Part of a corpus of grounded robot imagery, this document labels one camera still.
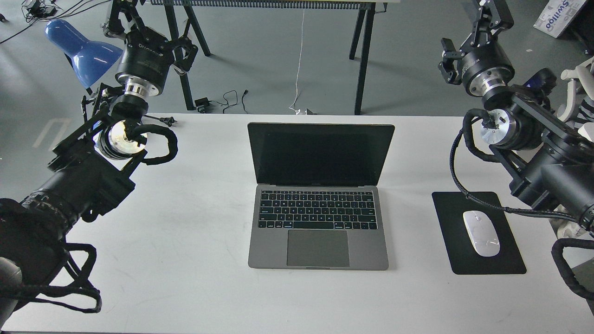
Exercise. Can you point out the black mouse pad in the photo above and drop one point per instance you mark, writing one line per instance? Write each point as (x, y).
(463, 259)

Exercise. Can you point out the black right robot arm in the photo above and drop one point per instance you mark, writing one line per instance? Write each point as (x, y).
(550, 162)

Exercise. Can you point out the black power adapter with cable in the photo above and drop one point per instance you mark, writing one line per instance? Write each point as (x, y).
(230, 99)

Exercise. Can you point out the white computer mouse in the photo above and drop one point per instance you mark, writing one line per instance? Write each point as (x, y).
(481, 233)

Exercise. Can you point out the grey laptop computer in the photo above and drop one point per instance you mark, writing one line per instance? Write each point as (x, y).
(317, 203)

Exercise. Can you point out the blue desk lamp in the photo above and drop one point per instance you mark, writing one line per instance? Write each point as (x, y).
(90, 59)

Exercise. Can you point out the white office chair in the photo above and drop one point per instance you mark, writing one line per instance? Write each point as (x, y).
(578, 109)

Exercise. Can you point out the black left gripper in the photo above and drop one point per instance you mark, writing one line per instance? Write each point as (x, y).
(144, 58)

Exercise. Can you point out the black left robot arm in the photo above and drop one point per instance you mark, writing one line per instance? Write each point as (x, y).
(91, 170)

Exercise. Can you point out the white cardboard box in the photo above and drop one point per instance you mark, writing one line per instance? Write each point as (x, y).
(557, 15)

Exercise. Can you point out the black-legged background table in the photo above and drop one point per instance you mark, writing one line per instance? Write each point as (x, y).
(288, 58)

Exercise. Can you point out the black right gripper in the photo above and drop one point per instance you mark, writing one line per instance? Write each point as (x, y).
(485, 59)

